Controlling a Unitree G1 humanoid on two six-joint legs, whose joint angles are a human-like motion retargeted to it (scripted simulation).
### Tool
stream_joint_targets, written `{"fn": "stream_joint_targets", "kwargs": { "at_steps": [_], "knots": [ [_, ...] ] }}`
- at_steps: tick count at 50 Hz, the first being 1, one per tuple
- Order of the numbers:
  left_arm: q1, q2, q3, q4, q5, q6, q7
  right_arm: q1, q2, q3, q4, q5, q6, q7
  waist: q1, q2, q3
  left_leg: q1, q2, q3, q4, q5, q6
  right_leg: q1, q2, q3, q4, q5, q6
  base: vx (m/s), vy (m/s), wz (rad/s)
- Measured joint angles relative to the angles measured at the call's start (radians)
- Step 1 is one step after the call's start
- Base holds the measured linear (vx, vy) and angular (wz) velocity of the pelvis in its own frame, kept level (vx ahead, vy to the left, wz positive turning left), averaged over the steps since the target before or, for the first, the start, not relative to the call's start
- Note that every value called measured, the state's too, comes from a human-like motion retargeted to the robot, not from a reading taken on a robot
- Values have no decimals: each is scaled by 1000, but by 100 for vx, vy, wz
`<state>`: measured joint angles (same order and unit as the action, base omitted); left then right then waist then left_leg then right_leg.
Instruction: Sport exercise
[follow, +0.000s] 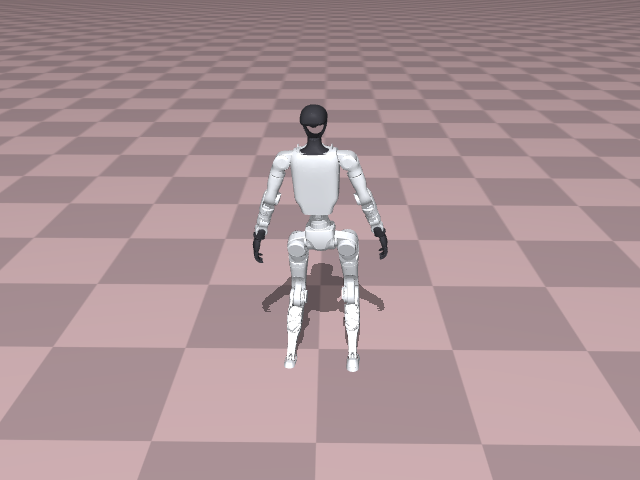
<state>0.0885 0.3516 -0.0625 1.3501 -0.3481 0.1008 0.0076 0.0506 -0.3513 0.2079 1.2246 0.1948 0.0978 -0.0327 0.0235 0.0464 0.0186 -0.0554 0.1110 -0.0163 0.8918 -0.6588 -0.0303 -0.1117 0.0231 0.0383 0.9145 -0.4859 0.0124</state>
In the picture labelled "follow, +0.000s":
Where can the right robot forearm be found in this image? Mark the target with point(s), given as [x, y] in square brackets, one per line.
[372, 214]

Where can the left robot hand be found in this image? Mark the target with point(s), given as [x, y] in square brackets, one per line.
[256, 244]

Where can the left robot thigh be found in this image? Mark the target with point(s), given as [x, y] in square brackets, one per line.
[298, 259]

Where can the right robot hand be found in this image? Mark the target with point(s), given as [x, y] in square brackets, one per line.
[383, 239]

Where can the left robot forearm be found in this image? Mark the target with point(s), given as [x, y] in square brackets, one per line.
[264, 216]

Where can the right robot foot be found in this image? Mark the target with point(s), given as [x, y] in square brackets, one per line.
[352, 363]

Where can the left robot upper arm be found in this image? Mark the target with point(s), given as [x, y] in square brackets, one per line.
[276, 176]

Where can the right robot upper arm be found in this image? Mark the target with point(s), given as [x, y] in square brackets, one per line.
[348, 160]

